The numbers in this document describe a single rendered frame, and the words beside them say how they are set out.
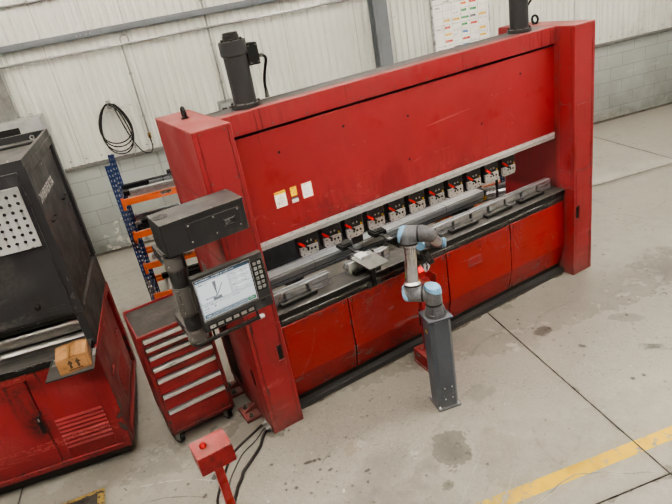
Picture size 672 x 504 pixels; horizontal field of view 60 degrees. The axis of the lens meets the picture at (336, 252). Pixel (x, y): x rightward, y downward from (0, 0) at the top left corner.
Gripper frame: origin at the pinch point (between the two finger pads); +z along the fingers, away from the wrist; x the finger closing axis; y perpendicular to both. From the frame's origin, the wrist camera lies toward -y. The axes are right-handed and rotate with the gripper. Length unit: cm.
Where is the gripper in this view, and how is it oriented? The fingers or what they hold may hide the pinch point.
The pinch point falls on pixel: (426, 271)
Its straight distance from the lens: 452.4
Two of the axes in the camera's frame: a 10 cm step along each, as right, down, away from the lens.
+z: 1.3, 8.6, 4.9
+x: -8.9, 3.2, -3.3
